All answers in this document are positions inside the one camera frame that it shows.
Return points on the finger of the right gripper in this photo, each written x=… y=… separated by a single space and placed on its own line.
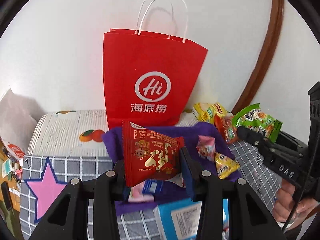
x=248 y=135

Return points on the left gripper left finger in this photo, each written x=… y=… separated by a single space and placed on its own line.
x=67 y=217

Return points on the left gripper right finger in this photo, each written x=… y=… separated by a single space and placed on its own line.
x=249 y=218

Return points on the green snack packet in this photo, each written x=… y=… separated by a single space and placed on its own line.
x=254 y=118

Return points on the yellow cartoon snack packet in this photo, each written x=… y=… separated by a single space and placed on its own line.
x=225 y=166

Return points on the pink silver-banded snack packet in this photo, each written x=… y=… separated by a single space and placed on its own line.
x=206 y=147

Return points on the light pink peach packet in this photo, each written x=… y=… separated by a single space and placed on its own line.
x=136 y=195

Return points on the dark blue snack packet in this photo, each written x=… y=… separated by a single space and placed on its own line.
x=152 y=186

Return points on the red gold snack packet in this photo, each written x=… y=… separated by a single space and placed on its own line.
x=149 y=154

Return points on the person's right hand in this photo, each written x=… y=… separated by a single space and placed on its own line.
x=284 y=204

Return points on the orange chips bag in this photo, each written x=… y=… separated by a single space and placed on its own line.
x=225 y=128

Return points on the purple cloth basket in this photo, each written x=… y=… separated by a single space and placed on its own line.
x=170 y=192

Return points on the pink paper star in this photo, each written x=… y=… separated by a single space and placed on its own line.
x=46 y=189

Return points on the yellow chips bag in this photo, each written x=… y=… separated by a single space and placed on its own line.
x=205 y=112

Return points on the white printed fruit mat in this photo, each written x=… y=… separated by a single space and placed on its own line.
x=70 y=134

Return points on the blue white tissue box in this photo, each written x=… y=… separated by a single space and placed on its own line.
x=178 y=220

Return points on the red paper shopping bag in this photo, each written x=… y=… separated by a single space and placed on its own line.
x=148 y=77

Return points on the white plastic bag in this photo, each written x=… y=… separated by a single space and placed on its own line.
x=19 y=117

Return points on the brown wooden door frame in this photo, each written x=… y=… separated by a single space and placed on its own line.
x=265 y=57

